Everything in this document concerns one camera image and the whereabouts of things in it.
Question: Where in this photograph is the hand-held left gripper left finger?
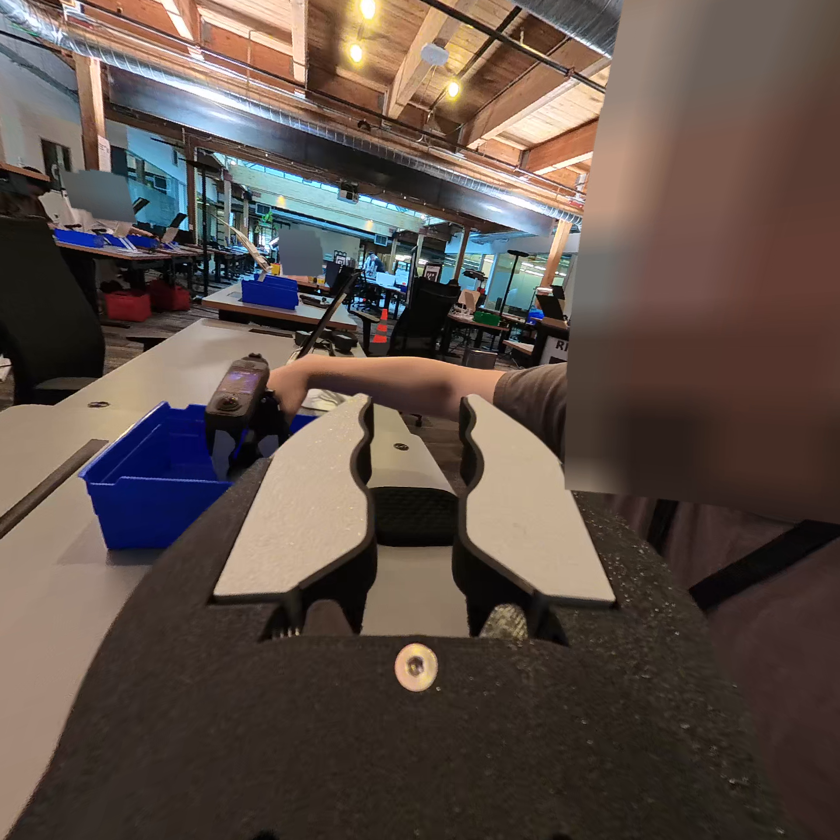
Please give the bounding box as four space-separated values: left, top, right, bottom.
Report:
213 394 375 631

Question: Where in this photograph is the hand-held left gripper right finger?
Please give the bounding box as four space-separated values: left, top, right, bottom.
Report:
453 394 615 637

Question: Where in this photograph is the person's right hand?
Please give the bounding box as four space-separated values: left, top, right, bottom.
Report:
267 357 319 424

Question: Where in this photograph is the white stand with black rod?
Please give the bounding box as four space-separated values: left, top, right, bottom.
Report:
292 263 363 358

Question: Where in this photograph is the black office chair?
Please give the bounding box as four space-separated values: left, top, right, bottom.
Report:
388 279 462 358
0 217 106 405

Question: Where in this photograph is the black shoulder strap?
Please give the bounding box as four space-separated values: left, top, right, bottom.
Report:
689 519 840 614

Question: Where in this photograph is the slim silver air duct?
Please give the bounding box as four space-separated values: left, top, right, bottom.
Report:
0 0 585 221

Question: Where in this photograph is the large silver air duct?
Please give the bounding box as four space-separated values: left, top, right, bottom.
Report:
510 0 620 56

